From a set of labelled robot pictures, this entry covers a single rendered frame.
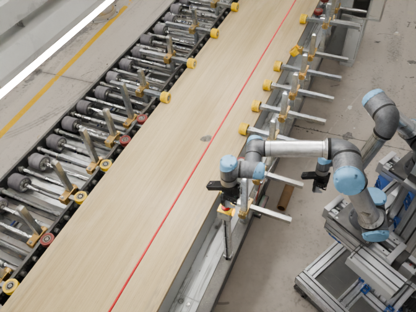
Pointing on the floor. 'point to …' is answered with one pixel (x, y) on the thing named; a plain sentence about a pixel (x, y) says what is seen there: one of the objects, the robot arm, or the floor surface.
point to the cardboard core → (285, 197)
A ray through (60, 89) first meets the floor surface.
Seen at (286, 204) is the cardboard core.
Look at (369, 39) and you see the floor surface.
